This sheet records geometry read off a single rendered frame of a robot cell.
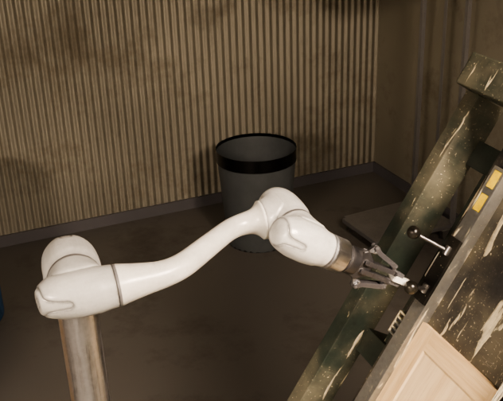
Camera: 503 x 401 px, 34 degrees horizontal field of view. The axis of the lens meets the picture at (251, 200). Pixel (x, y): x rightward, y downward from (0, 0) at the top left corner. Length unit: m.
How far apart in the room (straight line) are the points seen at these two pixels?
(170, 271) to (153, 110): 3.91
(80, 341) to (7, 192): 3.69
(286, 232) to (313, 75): 4.29
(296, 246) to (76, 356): 0.62
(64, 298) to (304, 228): 0.58
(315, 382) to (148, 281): 0.85
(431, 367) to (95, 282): 0.92
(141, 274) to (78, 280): 0.14
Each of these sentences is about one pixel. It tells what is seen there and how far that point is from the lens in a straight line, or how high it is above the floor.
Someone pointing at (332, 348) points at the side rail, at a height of 1.11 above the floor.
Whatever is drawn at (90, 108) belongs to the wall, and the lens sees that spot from 5.68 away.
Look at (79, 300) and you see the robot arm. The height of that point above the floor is 1.60.
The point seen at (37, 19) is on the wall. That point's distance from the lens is 5.48.
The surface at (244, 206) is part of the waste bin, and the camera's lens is 5.30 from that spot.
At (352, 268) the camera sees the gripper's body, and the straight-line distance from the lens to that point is 2.10.
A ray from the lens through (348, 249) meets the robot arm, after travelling 2.08.
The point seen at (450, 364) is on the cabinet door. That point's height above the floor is 1.27.
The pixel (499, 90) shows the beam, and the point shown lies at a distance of 2.33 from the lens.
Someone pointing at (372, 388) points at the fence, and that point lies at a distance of 2.40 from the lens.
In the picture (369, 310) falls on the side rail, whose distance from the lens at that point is 2.56.
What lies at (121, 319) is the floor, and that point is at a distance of 4.87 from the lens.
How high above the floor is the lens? 2.55
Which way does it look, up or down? 24 degrees down
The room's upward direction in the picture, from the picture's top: 2 degrees counter-clockwise
